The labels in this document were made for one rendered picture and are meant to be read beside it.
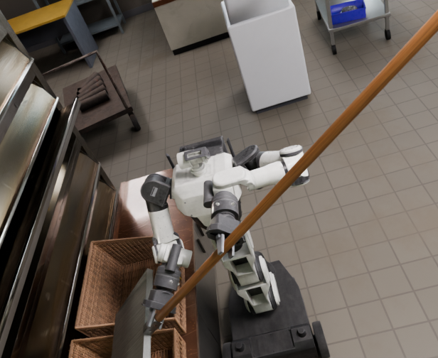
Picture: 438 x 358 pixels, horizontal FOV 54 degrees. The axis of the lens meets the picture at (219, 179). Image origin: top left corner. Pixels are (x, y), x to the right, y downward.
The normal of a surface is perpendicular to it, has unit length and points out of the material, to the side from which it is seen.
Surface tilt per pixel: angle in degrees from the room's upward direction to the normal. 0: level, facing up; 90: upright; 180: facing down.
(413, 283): 0
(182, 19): 90
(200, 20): 90
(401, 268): 0
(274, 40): 90
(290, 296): 0
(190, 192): 46
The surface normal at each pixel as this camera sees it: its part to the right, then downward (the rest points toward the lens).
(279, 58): 0.08, 0.65
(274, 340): -0.29, -0.71
